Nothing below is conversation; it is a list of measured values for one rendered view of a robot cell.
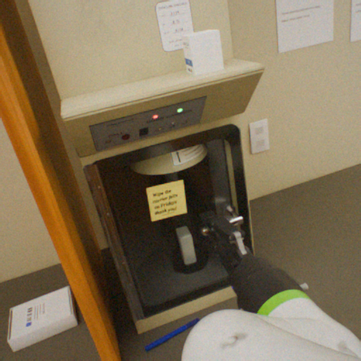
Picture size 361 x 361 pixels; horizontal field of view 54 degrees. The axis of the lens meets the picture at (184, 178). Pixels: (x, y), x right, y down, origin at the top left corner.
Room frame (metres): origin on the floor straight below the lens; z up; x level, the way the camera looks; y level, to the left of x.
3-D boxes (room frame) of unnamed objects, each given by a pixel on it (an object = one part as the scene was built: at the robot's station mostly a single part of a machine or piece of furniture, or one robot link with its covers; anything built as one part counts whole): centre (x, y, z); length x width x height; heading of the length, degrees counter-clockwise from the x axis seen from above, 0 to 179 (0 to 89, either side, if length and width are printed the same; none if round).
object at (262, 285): (0.38, -0.10, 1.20); 0.12 x 0.06 x 0.09; 104
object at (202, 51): (0.60, -0.07, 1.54); 0.05 x 0.05 x 0.06; 9
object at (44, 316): (0.70, 0.43, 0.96); 0.16 x 0.12 x 0.04; 107
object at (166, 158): (0.63, 0.02, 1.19); 0.30 x 0.01 x 0.40; 103
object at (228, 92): (0.58, 0.01, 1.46); 0.32 x 0.11 x 0.10; 103
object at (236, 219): (0.62, -0.06, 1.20); 0.10 x 0.05 x 0.03; 103
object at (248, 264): (0.45, -0.07, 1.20); 0.09 x 0.07 x 0.08; 14
